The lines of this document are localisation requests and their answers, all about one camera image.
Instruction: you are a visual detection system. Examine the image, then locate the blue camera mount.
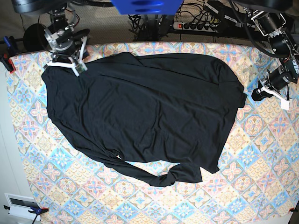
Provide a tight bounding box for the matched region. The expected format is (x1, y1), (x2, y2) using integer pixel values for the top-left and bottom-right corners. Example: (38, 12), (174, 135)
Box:
(111, 0), (183, 15)

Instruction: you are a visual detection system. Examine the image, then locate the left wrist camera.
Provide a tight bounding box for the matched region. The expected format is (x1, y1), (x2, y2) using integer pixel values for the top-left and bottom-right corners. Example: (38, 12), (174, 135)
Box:
(280, 99), (292, 111)

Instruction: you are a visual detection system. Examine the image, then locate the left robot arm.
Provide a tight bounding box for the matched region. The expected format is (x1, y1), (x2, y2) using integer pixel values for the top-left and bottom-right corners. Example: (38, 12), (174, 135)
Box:
(244, 7), (299, 102)

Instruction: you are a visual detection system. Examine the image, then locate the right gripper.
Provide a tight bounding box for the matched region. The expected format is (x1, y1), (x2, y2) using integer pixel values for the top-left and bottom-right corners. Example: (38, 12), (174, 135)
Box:
(44, 28), (90, 58)

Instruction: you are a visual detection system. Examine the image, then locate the orange clamp lower right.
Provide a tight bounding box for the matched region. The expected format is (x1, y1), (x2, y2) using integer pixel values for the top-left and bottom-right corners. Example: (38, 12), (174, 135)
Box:
(289, 208), (298, 212)

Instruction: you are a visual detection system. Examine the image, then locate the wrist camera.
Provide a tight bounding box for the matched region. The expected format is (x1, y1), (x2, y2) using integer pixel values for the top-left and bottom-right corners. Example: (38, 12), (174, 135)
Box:
(73, 64), (88, 77)
(280, 99), (292, 111)

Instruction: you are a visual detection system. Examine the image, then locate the blue orange clamp lower left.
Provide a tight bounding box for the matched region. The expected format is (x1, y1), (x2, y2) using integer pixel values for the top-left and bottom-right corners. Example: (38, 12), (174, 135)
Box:
(3, 205), (49, 217)

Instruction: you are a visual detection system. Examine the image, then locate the orange black clamp left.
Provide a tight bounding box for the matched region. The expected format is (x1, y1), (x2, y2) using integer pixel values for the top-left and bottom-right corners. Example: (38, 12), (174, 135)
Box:
(0, 54), (16, 74)

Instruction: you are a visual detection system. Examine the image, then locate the black t-shirt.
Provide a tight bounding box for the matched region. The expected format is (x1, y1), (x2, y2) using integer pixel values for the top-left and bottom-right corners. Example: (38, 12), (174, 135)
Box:
(42, 52), (247, 187)

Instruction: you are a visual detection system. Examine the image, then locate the blue clamp upper left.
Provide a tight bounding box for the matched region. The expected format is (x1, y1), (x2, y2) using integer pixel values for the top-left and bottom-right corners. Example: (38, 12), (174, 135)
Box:
(0, 36), (14, 48)

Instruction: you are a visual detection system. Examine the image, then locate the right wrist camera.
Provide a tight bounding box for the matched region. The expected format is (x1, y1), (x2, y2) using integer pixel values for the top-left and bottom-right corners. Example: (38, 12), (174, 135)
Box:
(73, 64), (88, 77)

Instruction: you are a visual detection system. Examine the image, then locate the black round speaker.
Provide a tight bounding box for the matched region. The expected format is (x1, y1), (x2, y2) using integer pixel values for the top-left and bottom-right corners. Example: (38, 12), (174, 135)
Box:
(23, 23), (48, 52)

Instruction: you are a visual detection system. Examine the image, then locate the patterned tablecloth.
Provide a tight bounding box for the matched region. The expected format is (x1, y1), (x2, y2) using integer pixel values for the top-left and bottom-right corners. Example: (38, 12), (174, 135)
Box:
(0, 52), (299, 224)

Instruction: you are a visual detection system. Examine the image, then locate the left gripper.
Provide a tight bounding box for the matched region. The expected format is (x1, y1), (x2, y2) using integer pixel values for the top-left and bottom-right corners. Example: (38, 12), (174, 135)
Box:
(251, 66), (299, 102)

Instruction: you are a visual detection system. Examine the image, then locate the white power strip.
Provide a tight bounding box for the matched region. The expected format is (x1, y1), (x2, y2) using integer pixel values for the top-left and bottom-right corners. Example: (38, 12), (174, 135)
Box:
(172, 22), (218, 33)

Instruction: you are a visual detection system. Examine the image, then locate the white floor vent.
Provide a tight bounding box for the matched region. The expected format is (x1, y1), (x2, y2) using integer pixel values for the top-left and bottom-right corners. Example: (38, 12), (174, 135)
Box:
(4, 193), (38, 220)

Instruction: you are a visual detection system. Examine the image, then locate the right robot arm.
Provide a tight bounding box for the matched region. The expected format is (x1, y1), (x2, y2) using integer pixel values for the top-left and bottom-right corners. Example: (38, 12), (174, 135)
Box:
(44, 3), (90, 60)

